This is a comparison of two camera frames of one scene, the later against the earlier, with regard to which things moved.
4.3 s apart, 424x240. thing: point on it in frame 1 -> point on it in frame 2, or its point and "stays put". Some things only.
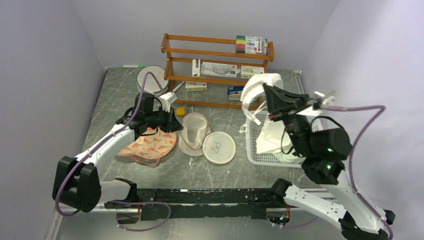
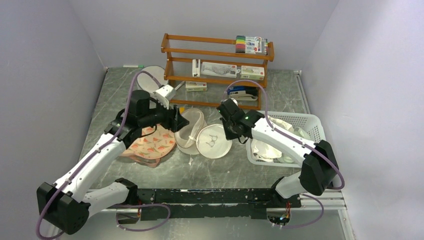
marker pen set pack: (245, 44) stays put
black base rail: (207, 203) stays put
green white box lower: (194, 86) stays put
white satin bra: (270, 136) -> (263, 152)
